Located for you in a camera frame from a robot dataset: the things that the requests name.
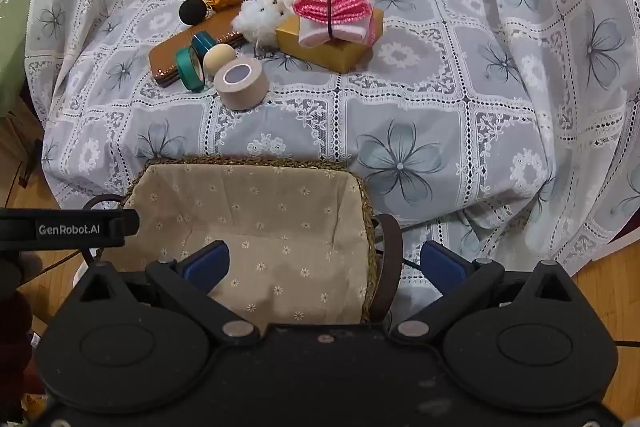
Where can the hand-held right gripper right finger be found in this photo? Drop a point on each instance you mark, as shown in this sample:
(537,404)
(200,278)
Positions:
(442,264)

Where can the wicker basket with fabric liner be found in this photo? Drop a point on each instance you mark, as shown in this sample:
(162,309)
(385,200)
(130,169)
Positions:
(260,227)

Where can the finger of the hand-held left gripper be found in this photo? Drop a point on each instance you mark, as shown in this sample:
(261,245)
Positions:
(70,229)

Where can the beige tape roll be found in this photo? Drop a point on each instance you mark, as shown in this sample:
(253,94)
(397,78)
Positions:
(242,89)

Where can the green printed cushion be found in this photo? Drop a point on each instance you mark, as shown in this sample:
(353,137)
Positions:
(20,7)

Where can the beige foam ball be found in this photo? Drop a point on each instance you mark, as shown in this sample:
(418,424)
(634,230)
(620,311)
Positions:
(218,58)

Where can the black round foam pad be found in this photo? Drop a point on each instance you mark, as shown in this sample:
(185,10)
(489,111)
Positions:
(193,12)

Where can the person's left forearm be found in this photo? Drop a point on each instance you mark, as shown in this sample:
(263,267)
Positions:
(12,347)

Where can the white plush rabbit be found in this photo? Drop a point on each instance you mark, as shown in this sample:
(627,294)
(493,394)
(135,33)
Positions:
(262,14)

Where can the green tape roll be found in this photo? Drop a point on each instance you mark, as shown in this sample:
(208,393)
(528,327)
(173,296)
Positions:
(189,68)
(204,43)

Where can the white lace floral tablecloth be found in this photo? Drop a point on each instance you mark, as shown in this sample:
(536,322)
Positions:
(450,107)

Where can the yellow cardboard box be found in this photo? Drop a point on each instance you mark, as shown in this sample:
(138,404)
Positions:
(325,49)

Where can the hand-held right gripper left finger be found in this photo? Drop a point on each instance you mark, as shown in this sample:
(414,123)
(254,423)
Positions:
(207,264)

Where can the brown leather case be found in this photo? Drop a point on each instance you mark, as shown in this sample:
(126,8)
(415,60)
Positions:
(167,57)

